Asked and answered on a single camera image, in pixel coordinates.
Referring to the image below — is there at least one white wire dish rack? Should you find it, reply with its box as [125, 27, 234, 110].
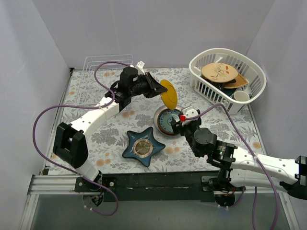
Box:
[76, 54, 133, 106]

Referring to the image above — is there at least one blue star-shaped plate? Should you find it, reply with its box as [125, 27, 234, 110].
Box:
[122, 127, 165, 167]

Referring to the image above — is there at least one aluminium frame rail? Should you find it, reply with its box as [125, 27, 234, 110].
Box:
[19, 175, 300, 230]

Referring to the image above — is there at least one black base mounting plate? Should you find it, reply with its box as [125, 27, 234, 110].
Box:
[74, 170, 247, 202]

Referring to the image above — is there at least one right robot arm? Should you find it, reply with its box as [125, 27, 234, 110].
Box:
[170, 118, 307, 200]

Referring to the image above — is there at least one dark brown plate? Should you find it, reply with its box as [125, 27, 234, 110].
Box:
[155, 108, 184, 135]

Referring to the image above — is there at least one yellow patterned round plate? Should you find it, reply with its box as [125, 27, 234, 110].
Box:
[160, 80, 177, 110]

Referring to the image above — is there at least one white plastic slatted basket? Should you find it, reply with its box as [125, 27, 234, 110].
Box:
[189, 48, 267, 115]

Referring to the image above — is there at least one beige floral round plate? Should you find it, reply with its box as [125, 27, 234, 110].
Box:
[201, 63, 238, 83]

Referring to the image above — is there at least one blue floral green plate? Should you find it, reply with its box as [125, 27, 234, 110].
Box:
[158, 109, 181, 135]

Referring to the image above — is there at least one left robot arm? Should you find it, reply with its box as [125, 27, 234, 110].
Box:
[53, 67, 167, 192]

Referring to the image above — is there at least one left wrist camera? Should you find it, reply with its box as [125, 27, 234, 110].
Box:
[134, 61, 145, 75]

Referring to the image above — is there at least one tan fan-shaped plate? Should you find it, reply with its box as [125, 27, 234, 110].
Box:
[224, 74, 248, 89]

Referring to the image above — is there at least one dark teal dish in basket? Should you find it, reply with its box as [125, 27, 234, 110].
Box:
[215, 88, 236, 100]

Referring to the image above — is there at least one white cup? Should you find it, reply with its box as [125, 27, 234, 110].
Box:
[233, 91, 250, 102]

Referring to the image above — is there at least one floral table mat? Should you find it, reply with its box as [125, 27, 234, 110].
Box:
[52, 67, 263, 179]

